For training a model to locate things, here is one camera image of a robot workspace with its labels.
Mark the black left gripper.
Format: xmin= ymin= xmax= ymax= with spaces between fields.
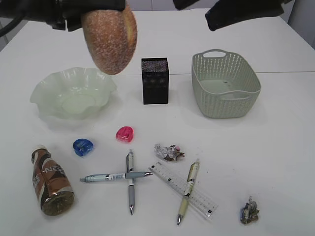
xmin=0 ymin=0 xmax=125 ymax=31

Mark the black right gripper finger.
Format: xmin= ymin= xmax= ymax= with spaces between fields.
xmin=173 ymin=0 xmax=217 ymax=10
xmin=205 ymin=0 xmax=291 ymax=31

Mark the sugared bread roll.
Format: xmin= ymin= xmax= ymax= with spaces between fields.
xmin=81 ymin=3 xmax=138 ymax=75

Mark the paper ball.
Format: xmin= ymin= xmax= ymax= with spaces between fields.
xmin=154 ymin=144 xmax=185 ymax=162
xmin=240 ymin=196 xmax=259 ymax=225

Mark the brown coffee bottle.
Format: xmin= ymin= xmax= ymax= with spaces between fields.
xmin=31 ymin=145 xmax=75 ymax=216

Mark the grey-green plastic basket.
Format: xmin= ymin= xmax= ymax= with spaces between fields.
xmin=191 ymin=49 xmax=261 ymax=118

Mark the pale green wavy plate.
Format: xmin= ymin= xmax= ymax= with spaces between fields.
xmin=30 ymin=67 xmax=117 ymax=119

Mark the black mesh pen holder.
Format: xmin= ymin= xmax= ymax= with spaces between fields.
xmin=141 ymin=58 xmax=169 ymax=105

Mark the pink pencil sharpener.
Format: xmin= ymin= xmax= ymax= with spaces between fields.
xmin=115 ymin=126 xmax=134 ymax=143

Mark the blue pencil sharpener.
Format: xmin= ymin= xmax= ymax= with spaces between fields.
xmin=73 ymin=138 xmax=94 ymax=157

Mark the beige patterned pen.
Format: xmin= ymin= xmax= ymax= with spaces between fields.
xmin=177 ymin=159 xmax=200 ymax=225

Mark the grey pen lying vertical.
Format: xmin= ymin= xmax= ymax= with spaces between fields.
xmin=126 ymin=149 xmax=135 ymax=215

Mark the grey pen lying horizontal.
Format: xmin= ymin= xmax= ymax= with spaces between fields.
xmin=80 ymin=172 xmax=153 ymax=183

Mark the clear plastic ruler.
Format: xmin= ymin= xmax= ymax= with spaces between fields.
xmin=149 ymin=162 xmax=218 ymax=220

